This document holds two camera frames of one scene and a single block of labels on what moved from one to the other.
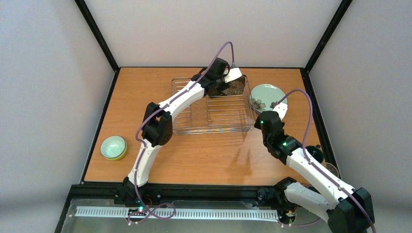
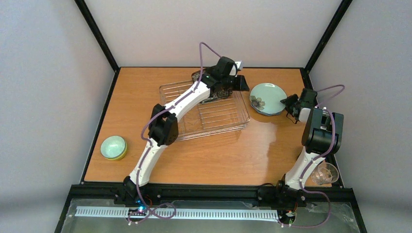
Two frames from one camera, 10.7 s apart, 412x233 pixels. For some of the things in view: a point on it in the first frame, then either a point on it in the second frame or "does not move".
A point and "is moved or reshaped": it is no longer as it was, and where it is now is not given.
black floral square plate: [236, 87] is moved or reshaped
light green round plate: [262, 95] does not move
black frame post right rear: [327, 35] does not move
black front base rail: [140, 191] does not move
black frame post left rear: [98, 34] does not move
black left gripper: [223, 86] -> [231, 82]
